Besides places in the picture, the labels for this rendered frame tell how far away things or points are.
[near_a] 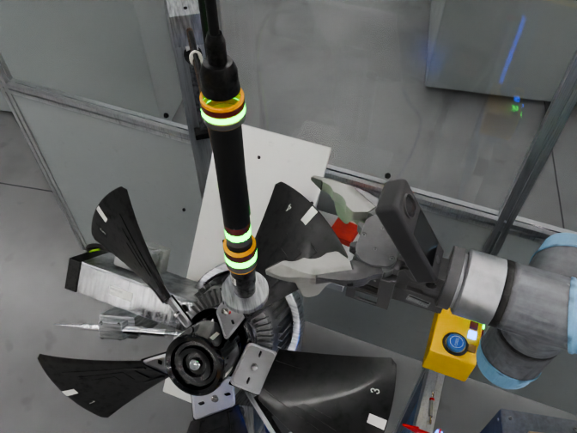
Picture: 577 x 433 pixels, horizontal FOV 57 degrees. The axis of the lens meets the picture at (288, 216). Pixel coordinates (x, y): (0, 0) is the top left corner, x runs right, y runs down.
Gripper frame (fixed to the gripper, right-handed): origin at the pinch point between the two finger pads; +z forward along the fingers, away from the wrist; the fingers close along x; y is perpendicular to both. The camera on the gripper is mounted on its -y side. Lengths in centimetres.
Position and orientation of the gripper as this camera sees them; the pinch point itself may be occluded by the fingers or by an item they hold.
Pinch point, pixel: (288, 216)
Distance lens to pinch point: 62.2
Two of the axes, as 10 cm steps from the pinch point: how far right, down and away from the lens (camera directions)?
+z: -9.3, -2.8, 2.3
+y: 0.0, 6.3, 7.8
